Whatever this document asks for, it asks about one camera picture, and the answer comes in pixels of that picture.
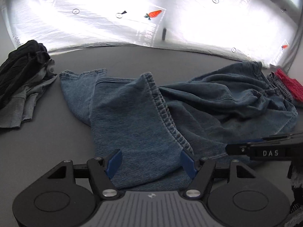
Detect blue denim jeans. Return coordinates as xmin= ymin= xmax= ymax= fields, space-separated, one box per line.
xmin=60 ymin=62 xmax=298 ymax=191

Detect red knitted cloth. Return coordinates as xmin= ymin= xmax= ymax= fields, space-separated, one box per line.
xmin=275 ymin=69 xmax=303 ymax=103

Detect black white checked cloth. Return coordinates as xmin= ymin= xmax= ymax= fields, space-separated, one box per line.
xmin=266 ymin=72 xmax=294 ymax=103

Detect grey garment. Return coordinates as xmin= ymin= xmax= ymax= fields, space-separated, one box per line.
xmin=1 ymin=59 xmax=57 ymax=129

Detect white printed carrot cloth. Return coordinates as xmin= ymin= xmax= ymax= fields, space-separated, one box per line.
xmin=1 ymin=0 xmax=302 ymax=67

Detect black garment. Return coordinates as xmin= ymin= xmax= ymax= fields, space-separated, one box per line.
xmin=1 ymin=40 xmax=51 ymax=109

